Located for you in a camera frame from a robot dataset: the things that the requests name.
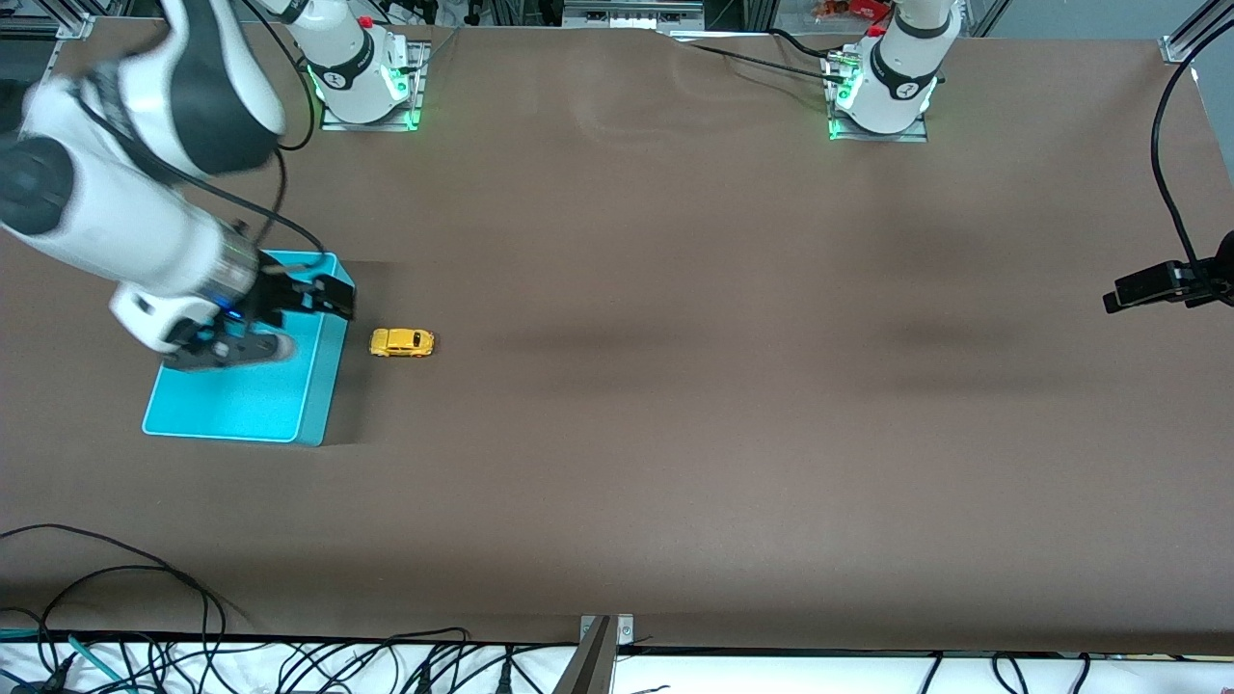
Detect yellow beetle toy car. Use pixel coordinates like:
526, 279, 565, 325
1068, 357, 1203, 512
370, 328, 437, 359

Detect aluminium frame profile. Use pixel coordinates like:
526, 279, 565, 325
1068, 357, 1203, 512
0, 0, 99, 40
1161, 0, 1234, 65
563, 0, 707, 30

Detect long looping black cable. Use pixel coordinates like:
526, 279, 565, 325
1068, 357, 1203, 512
0, 523, 228, 676

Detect black base power cable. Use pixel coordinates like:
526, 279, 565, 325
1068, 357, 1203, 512
670, 29, 851, 88

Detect teal cable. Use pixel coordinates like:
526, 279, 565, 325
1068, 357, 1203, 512
0, 627, 138, 694

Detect metal table edge bracket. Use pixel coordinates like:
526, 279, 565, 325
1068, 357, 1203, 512
554, 614, 634, 694

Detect turquoise plastic bin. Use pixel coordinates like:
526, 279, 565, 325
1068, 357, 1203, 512
142, 251, 356, 447

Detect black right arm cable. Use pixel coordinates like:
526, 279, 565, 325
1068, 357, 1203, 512
72, 0, 329, 273

